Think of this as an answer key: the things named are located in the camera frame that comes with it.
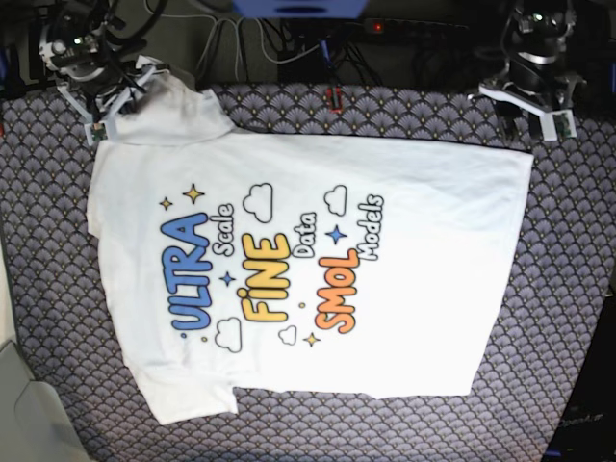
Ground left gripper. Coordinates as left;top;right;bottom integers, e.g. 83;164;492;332
478;61;587;141

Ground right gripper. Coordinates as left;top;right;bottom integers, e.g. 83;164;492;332
56;56;168;130

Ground white printed T-shirt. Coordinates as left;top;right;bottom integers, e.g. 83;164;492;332
87;73;533;424

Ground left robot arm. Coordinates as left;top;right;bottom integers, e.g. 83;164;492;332
478;1;585;141

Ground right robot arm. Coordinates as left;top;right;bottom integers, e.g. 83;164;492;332
38;1;167;141

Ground patterned grey table cloth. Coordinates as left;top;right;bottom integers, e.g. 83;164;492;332
1;92;615;461

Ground black power strip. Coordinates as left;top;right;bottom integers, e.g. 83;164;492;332
356;18;471;45

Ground blue box at top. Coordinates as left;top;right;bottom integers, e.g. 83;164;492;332
233;0;369;19

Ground red clamp at table edge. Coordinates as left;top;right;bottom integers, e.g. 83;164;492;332
326;85;344;114

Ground black power adapter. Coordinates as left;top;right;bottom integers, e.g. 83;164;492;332
276;49;328;84

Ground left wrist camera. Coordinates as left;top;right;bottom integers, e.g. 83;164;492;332
540;109;577;141

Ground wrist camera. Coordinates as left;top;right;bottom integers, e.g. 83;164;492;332
84;121;108;146
540;109;577;141

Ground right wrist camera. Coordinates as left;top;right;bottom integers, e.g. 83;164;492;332
84;121;108;146

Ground white cable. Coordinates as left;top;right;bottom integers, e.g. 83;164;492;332
143;9;322;82

